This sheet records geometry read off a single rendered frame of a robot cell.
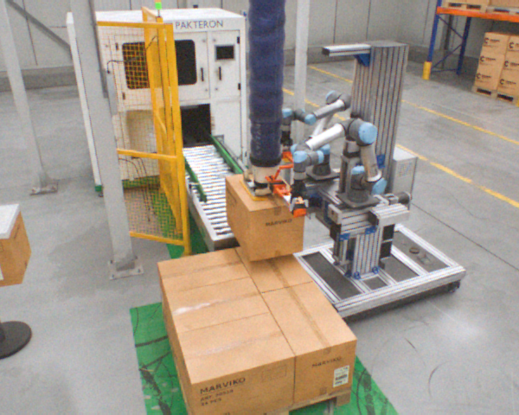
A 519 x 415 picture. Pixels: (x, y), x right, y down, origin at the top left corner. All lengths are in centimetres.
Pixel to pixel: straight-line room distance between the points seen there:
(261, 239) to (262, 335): 67
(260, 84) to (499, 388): 254
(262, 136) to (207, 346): 136
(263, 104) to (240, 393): 174
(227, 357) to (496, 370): 195
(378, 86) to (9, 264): 268
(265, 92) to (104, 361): 218
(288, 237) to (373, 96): 111
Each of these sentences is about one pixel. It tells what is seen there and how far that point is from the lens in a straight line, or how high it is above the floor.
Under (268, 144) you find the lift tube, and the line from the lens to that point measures 312.
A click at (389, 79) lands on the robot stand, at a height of 181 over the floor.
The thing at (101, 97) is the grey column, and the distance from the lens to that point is 382.
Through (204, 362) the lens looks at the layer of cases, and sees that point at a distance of 274.
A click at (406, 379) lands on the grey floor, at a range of 352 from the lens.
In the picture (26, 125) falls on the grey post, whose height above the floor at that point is 83.
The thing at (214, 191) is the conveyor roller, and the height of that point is 54.
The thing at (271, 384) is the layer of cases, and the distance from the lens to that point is 285.
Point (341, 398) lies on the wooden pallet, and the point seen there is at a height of 7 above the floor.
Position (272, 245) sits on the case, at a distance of 323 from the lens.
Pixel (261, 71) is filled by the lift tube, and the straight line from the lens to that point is 297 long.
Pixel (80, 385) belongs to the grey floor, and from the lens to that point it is 355.
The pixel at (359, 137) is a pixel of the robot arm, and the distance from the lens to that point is 291.
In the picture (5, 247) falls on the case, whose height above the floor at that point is 91.
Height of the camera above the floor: 251
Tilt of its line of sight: 28 degrees down
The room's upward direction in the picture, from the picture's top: straight up
